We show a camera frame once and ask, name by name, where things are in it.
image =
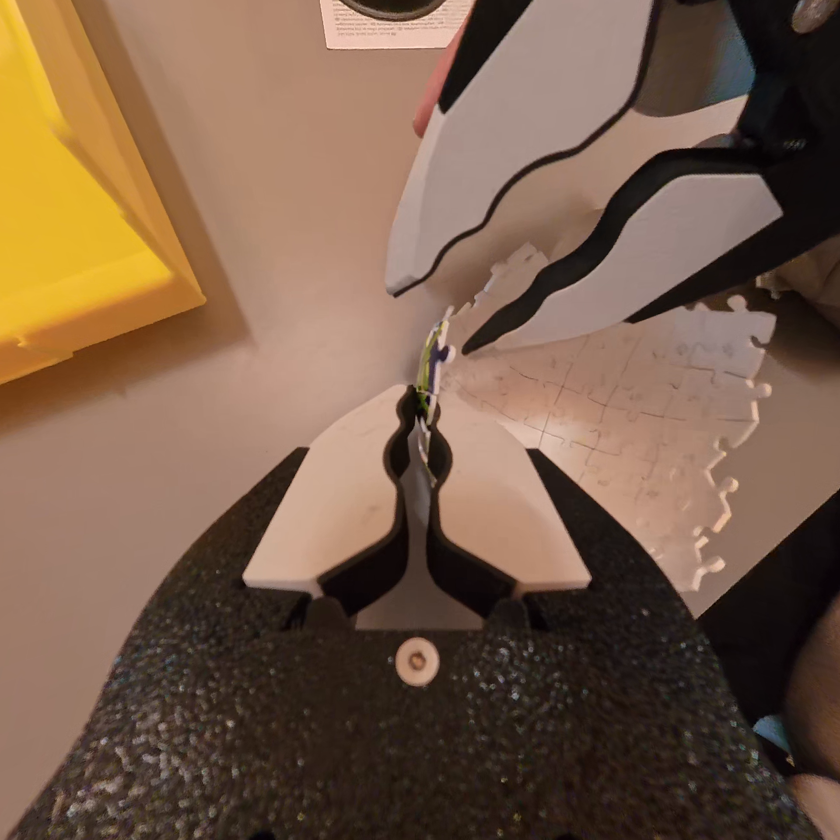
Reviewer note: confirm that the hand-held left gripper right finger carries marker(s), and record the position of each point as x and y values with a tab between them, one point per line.
512	525

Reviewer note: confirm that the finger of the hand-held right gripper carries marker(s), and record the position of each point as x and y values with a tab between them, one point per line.
689	249
525	111

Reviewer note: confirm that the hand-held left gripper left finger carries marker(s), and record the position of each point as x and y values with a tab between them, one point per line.
328	518

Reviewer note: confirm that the partly built puzzle ball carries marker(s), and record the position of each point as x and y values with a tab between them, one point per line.
623	407

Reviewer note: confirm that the curved jigsaw puzzle piece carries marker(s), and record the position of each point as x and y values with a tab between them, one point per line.
433	358

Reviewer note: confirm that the person's right forearm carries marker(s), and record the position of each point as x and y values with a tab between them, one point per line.
814	282

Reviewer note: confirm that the black round ball stand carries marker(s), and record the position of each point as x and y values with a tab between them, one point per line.
387	6

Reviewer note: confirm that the person's right hand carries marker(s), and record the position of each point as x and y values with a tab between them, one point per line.
433	92

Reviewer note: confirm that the white instruction sheet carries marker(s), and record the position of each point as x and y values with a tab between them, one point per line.
394	33

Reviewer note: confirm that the yellow plastic bin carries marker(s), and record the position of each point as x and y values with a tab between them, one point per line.
65	197

